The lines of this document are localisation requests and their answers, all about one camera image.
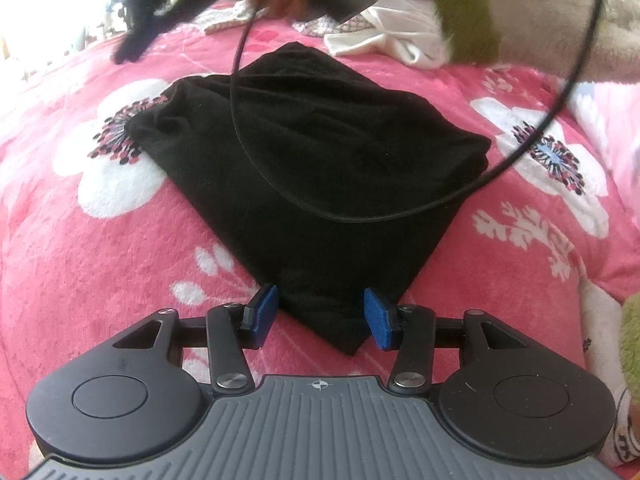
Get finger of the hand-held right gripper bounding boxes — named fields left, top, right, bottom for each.
left=112, top=10, right=167, bottom=64

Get pink floral blanket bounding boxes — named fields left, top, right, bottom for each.
left=0, top=0, right=640, bottom=480

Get black cable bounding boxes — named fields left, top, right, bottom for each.
left=231, top=0, right=616, bottom=224

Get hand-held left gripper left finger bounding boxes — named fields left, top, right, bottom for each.
left=112, top=284, right=279, bottom=395

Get black t-shirt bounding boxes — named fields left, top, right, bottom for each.
left=129, top=42, right=493, bottom=358

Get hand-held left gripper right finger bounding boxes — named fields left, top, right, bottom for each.
left=363, top=287, right=530, bottom=395

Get white cloth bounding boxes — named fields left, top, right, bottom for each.
left=325, top=5, right=451, bottom=68

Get person's green fuzzy clothing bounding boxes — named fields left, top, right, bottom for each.
left=619, top=292, right=640, bottom=393

